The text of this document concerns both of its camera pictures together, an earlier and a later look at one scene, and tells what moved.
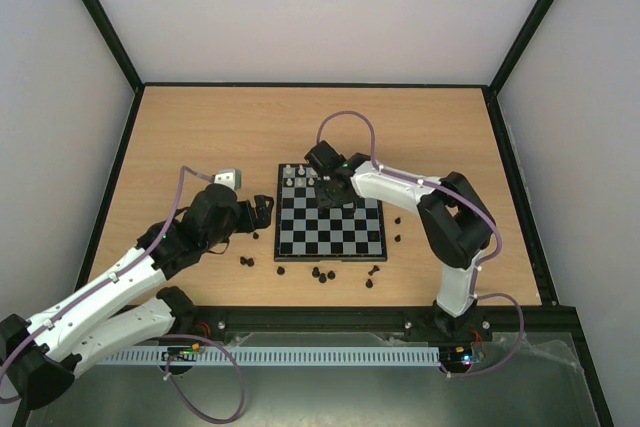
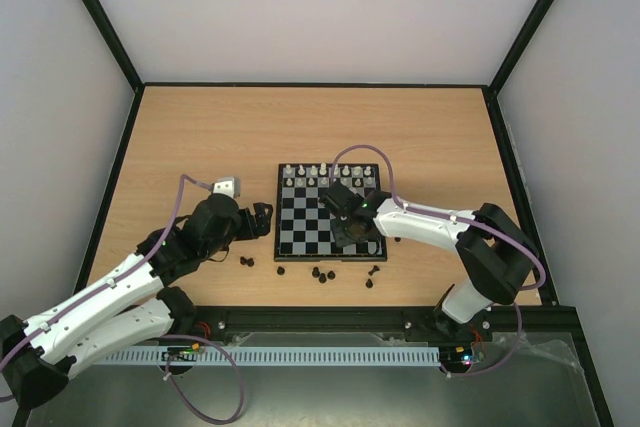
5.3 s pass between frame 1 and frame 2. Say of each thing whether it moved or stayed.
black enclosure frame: stayed
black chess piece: stayed
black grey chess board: stayed
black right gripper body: moved
